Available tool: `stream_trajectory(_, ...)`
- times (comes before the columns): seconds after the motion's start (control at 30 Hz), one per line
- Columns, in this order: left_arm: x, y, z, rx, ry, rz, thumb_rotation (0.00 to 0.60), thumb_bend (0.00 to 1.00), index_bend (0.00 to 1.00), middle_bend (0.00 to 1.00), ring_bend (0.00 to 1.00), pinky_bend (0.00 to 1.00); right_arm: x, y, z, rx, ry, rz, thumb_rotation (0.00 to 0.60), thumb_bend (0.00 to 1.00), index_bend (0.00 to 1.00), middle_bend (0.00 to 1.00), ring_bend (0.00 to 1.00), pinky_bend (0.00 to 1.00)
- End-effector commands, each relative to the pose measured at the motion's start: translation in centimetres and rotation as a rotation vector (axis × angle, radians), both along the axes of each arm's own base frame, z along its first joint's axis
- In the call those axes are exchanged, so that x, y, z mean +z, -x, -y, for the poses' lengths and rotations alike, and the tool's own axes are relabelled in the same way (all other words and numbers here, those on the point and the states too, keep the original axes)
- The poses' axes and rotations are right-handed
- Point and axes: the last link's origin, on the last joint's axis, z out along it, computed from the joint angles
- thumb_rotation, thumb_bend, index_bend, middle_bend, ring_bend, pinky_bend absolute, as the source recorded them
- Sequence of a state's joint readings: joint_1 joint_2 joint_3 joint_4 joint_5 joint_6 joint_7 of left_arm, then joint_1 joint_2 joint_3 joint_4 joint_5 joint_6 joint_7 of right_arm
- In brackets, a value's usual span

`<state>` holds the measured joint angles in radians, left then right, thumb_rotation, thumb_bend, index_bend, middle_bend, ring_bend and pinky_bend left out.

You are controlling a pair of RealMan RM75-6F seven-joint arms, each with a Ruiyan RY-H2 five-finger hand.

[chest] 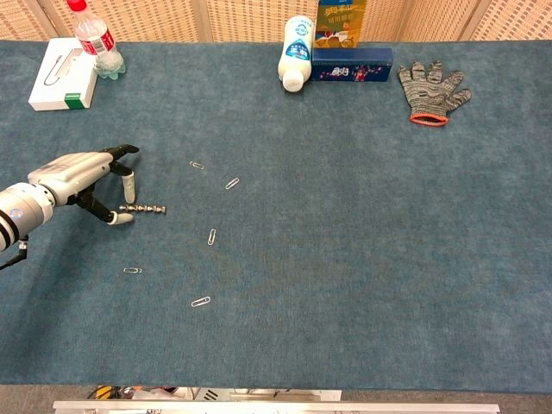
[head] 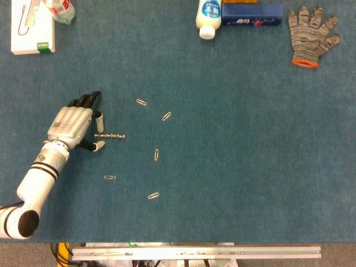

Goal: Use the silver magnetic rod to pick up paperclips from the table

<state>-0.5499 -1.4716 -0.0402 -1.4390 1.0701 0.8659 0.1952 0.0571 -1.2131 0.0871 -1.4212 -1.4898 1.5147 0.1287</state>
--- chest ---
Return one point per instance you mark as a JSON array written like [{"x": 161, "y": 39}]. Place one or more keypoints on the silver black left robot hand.
[{"x": 73, "y": 174}]

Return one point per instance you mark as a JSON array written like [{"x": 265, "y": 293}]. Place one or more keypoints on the small metal chain piece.
[{"x": 148, "y": 209}]

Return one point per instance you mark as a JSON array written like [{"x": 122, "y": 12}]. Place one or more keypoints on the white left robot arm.
[{"x": 21, "y": 211}]

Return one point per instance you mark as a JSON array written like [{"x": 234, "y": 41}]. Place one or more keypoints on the silver paper clip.
[
  {"x": 196, "y": 165},
  {"x": 211, "y": 237},
  {"x": 201, "y": 302},
  {"x": 132, "y": 271},
  {"x": 232, "y": 183}
]

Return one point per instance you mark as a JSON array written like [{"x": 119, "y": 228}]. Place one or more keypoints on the white box with green label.
[{"x": 60, "y": 86}]

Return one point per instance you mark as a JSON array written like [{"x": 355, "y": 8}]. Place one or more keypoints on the clear bottle with red label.
[{"x": 97, "y": 43}]

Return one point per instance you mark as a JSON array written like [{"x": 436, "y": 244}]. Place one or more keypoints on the woven wicker folding screen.
[{"x": 151, "y": 17}]

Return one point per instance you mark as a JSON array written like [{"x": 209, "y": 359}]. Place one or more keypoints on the blue felt table cloth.
[{"x": 302, "y": 237}]

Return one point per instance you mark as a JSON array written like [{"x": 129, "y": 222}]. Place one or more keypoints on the white milk bottle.
[{"x": 296, "y": 52}]

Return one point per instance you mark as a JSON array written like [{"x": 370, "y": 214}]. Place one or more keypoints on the dark blue printed box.
[{"x": 351, "y": 64}]

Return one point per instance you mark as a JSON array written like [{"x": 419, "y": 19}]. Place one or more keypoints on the yellow illustrated carton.
[{"x": 340, "y": 21}]

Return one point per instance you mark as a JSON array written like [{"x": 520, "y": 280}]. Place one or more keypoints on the grey knit work glove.
[{"x": 431, "y": 92}]

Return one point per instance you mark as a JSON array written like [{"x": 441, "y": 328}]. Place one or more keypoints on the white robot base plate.
[{"x": 267, "y": 394}]

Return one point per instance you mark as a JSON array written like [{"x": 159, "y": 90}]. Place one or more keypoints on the aluminium profile rail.
[{"x": 276, "y": 407}]

